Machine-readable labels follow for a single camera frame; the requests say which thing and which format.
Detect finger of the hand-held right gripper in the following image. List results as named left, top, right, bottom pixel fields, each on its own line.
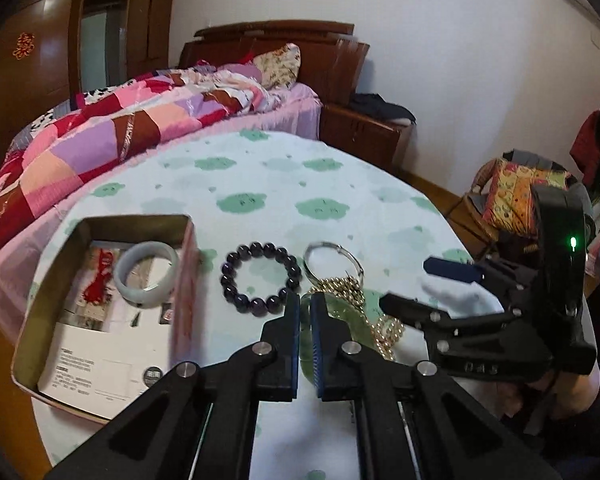
left=378, top=293, right=557, bottom=379
left=423, top=257, right=539, bottom=307

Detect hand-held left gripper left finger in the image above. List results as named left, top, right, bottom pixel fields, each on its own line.
left=45, top=292, right=301, bottom=480

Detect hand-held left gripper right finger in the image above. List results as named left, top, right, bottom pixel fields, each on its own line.
left=310, top=292, right=562, bottom=480

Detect green jade pendant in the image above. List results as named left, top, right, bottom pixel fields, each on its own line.
left=300, top=294, right=382, bottom=392

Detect gold bead necklace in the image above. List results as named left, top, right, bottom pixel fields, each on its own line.
left=307, top=275, right=407, bottom=362

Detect dark bead bracelet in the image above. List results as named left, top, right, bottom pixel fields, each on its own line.
left=219, top=241, right=303, bottom=315

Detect silver metal bangle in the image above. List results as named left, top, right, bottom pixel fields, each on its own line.
left=302, top=240, right=365, bottom=292

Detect rectangular metal tin box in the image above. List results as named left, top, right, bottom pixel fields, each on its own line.
left=11, top=214, right=204, bottom=424

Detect person's right hand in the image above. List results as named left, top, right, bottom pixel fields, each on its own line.
left=500, top=360, right=600, bottom=422

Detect wicker chair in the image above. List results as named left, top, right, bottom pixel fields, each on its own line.
left=461, top=149, right=583, bottom=257

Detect colourful patterned cushion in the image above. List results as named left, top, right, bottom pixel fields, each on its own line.
left=482, top=157, right=572, bottom=237

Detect red hanging garment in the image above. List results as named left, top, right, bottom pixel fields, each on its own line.
left=569, top=109, right=600, bottom=187

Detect green cloud printed tablecloth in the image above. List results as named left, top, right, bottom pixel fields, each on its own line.
left=30, top=127, right=502, bottom=480

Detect wooden nightstand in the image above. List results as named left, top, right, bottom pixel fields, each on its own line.
left=319, top=101, right=417, bottom=172

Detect dark folded clothes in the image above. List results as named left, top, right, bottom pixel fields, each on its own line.
left=350, top=92, right=417, bottom=126

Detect pale jade bangle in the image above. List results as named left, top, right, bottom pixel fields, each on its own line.
left=112, top=241, right=181, bottom=309

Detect white printed paper sheet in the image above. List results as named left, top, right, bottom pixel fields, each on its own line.
left=37, top=240, right=182, bottom=419

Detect red knotted tassel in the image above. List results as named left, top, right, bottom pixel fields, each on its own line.
left=92, top=251, right=119, bottom=307

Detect pink bed sheet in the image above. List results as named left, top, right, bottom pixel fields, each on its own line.
left=0, top=82, right=324, bottom=311

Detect wooden bed headboard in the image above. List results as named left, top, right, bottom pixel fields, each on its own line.
left=179, top=20, right=371, bottom=102

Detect floral pillow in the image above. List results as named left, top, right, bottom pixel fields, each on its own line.
left=252, top=42, right=301, bottom=91

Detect pink patchwork quilt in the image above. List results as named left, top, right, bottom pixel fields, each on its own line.
left=0, top=57, right=287, bottom=256

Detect red paper decoration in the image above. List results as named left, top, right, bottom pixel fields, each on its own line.
left=10, top=32, right=36, bottom=59

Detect brown wooden wardrobe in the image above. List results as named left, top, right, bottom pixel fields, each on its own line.
left=0, top=0, right=182, bottom=171

